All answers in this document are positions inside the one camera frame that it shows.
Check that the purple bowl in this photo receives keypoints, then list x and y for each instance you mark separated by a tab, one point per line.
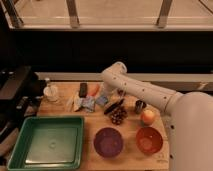
108	142

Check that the black marker pen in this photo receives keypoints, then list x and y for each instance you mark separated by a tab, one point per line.
113	106

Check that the small dark cup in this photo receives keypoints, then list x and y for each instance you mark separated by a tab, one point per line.
139	106

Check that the pale yellow banana toy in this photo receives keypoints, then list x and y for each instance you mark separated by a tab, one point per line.
74	103

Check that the black equipment stand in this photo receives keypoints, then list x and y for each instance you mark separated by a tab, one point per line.
19	88

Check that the blue sponge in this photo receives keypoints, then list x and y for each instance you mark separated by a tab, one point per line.
102	100

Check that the green plastic tray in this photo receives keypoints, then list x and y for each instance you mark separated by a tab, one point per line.
48	144

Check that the crumpled blue grey cloth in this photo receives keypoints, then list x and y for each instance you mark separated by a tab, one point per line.
88	103

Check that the black rectangular block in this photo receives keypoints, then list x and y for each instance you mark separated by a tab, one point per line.
83	90

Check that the orange carrot toy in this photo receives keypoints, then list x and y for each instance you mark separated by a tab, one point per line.
93	90

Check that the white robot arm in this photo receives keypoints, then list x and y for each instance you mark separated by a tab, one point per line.
191	130

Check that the dark round toy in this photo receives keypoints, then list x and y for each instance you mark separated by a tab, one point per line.
121	92

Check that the peach apple fruit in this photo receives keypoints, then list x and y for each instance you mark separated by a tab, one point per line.
147	117

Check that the bunch of dark grapes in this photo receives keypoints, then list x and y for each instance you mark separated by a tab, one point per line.
118	115

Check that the red bowl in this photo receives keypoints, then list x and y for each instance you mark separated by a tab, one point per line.
148	140

